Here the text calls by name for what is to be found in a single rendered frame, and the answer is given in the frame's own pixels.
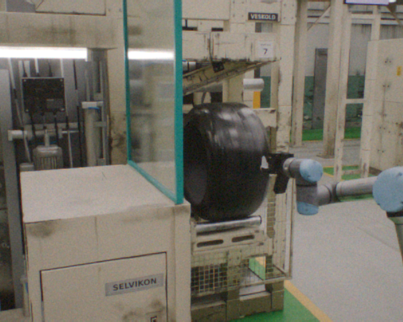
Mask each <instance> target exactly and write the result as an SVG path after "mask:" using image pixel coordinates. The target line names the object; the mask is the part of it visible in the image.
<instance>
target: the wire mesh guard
mask: <svg viewBox="0 0 403 322"><path fill-rule="evenodd" d="M289 182H292V195H287V196H292V199H291V200H290V201H292V204H291V206H292V209H291V219H288V220H291V223H288V224H291V225H290V228H288V229H290V237H289V238H290V241H289V242H288V243H289V246H288V247H289V251H288V252H289V260H287V261H289V265H286V266H289V276H288V277H285V276H284V275H283V274H281V275H283V276H282V277H281V275H278V276H280V277H279V278H272V277H273V276H272V273H271V279H268V280H262V281H257V282H255V271H256V270H255V268H254V270H253V271H254V275H253V276H254V282H252V283H251V281H253V280H251V275H250V283H247V284H246V283H245V284H241V285H237V284H238V283H237V279H238V278H237V265H240V264H237V260H233V261H236V265H233V266H236V269H234V270H236V278H235V279H236V283H235V284H236V286H230V287H228V285H231V284H228V276H229V275H228V271H229V270H228V261H227V266H225V267H227V285H225V286H227V287H226V288H224V272H225V271H224V268H225V267H224V258H226V257H224V255H223V262H221V263H223V267H222V268H223V276H220V277H223V281H221V282H223V288H220V289H219V287H220V286H219V254H221V253H219V252H218V258H215V259H218V263H217V264H218V272H215V273H218V277H217V278H218V289H216V290H214V288H217V287H213V290H209V291H205V292H204V291H203V292H199V293H195V294H191V298H192V297H202V296H206V295H210V294H216V293H220V292H226V291H230V290H237V289H241V288H247V287H252V286H257V285H261V284H268V283H272V282H279V281H282V280H288V279H292V265H293V248H294V219H295V203H296V179H295V178H293V179H292V181H289ZM286 192H291V191H286ZM271 198H274V202H273V203H274V210H275V203H276V202H275V195H274V197H271ZM286 201H287V202H288V200H286ZM278 202H282V206H280V207H282V213H283V199H282V201H279V195H278ZM270 208H273V207H270V202H269V217H268V218H271V217H270ZM264 209H268V208H264ZM287 211H290V210H287V209H286V219H283V220H287ZM276 212H277V220H278V217H281V216H278V212H279V211H278V207H277V211H276ZM271 213H275V212H271ZM261 214H265V213H261V212H260V216H261ZM262 219H266V218H262ZM278 221H281V229H280V230H282V218H281V220H278ZM269 222H272V221H269ZM264 223H267V222H264ZM269 227H273V229H274V215H273V226H268V228H269ZM266 232H269V231H266ZM267 237H270V236H267ZM264 251H267V250H264ZM264 251H263V260H260V261H263V265H260V266H263V267H264V265H267V278H270V277H268V273H270V272H268V269H270V268H268V264H264V256H267V255H264ZM214 254H215V253H214ZM245 254H246V258H245V259H246V263H245V264H246V275H247V264H248V263H247V259H248V258H247V253H245ZM203 257H204V255H203ZM211 260H214V259H211ZM242 260H243V259H242V257H241V273H239V274H241V282H239V283H242V273H245V272H242V269H244V268H242ZM203 261H206V260H203ZM229 262H232V261H229ZM214 264H215V263H213V265H214ZM204 266H207V265H203V267H204ZM231 267H232V265H231ZM203 271H204V269H203ZM231 271H233V269H231ZM211 274H214V273H211ZM204 275H207V274H204ZM231 275H233V274H231ZM262 275H263V273H262ZM213 279H215V278H214V277H213ZM260 279H264V278H260ZM231 280H233V279H231ZM203 281H204V279H203ZM213 283H216V282H213ZM204 285H205V284H203V286H204ZM232 285H233V283H232ZM203 290H206V289H203Z"/></svg>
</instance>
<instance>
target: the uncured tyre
mask: <svg viewBox="0 0 403 322"><path fill-rule="evenodd" d="M267 153H272V151H271V144H270V141H269V136H268V134H267V130H266V129H265V126H264V124H263V123H262V121H261V120H260V119H259V117H258V116H257V115H256V114H255V112H254V111H253V110H252V109H251V108H250V107H249V106H248V105H245V104H243V103H239V102H216V103H200V104H199V105H196V106H194V107H193V108H192V109H191V110H190V111H189V112H188V114H187V115H186V116H185V117H184V118H183V195H184V197H185V200H186V201H187V202H188V203H190V204H191V210H192V211H193V212H194V213H195V214H196V215H198V216H199V217H201V218H202V219H204V220H208V221H214V220H220V219H229V218H235V217H238V218H240V217H248V216H249V215H252V214H253V213H255V212H256V211H257V210H258V209H259V207H260V206H261V204H262V203H263V201H264V200H265V198H266V196H267V195H268V192H269V189H270V186H271V179H272V176H269V173H267V172H262V171H261V165H262V157H263V156H264V157H265V159H266V161H267ZM222 217H223V218H222Z"/></svg>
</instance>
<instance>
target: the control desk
mask: <svg viewBox="0 0 403 322"><path fill-rule="evenodd" d="M20 176H21V197H22V207H23V218H24V235H25V244H26V260H27V266H26V268H27V277H28V293H29V302H30V318H31V322H191V204H190V203H188V202H187V201H186V200H185V199H183V203H180V204H176V203H175V202H174V201H173V200H172V199H170V198H169V197H168V196H167V195H166V194H164V193H162V192H161V191H160V190H159V189H158V188H157V187H155V186H154V185H153V184H152V183H151V182H150V181H149V180H148V179H147V178H145V177H144V176H143V175H141V173H139V172H138V171H137V170H135V169H133V167H131V165H129V164H127V165H126V166H124V165H115V166H98V167H89V168H72V169H63V170H46V171H29V172H20Z"/></svg>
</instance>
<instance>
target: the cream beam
mask: <svg viewBox="0 0 403 322"><path fill-rule="evenodd" d="M258 42H273V58H259V57H257V49H258ZM276 50H277V34H266V33H244V32H202V31H182V59H185V60H186V61H187V62H260V63H263V62H276Z"/></svg>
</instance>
